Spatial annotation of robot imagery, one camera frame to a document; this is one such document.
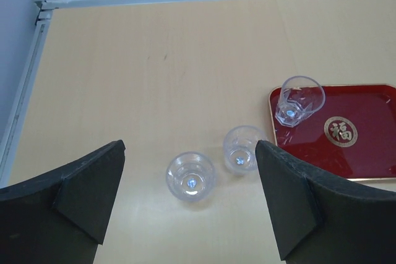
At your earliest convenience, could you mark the clear faceted glass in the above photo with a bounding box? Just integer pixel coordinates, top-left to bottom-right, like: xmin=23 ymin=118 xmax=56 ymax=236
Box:
xmin=223 ymin=126 xmax=267 ymax=176
xmin=165 ymin=151 xmax=217 ymax=202
xmin=275 ymin=75 xmax=326 ymax=128

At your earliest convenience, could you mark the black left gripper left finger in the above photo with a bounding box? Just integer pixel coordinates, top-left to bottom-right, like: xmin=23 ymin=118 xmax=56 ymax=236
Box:
xmin=1 ymin=140 xmax=126 ymax=263

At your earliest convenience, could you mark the red lacquer tray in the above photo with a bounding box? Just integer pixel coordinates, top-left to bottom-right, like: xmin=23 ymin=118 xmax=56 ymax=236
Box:
xmin=272 ymin=85 xmax=395 ymax=180

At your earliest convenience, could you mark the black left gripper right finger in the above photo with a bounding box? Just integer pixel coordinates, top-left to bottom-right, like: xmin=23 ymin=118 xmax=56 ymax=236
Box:
xmin=255 ymin=140 xmax=395 ymax=263

